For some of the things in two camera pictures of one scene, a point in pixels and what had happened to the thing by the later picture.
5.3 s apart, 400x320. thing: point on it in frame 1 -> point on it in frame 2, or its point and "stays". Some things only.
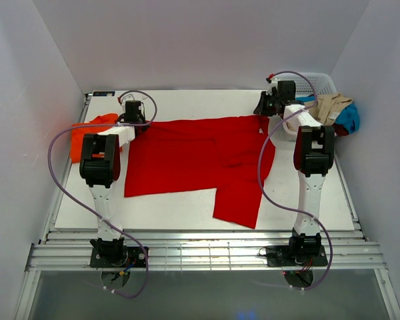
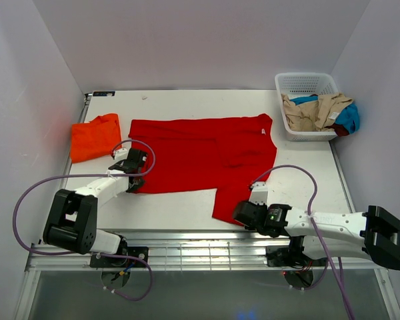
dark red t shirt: (341, 130) stays
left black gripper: (145, 125) -> (135, 187)
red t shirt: (233, 155) stays
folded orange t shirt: (77, 131) stays
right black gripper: (261, 109) -> (264, 207)
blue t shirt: (349, 117) stays
